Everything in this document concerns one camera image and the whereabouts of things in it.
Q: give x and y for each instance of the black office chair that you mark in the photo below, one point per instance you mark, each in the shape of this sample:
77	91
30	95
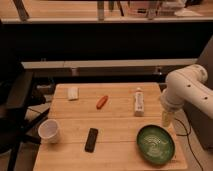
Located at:
18	91

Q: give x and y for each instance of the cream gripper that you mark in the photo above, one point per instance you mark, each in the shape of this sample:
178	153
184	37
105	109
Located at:
167	118

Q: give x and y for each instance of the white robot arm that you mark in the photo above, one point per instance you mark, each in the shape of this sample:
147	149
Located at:
186	84

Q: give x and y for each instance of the white paper cup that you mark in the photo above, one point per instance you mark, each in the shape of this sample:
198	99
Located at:
49	131

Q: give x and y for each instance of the green patterned plate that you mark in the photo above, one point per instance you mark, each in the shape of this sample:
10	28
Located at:
155	145

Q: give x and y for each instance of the white sponge block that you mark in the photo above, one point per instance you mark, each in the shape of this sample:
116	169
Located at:
72	93

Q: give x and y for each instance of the black remote control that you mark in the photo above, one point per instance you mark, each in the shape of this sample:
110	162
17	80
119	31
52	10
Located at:
91	140

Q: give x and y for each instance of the white tube bottle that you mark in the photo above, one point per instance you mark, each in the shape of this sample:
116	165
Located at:
138	103

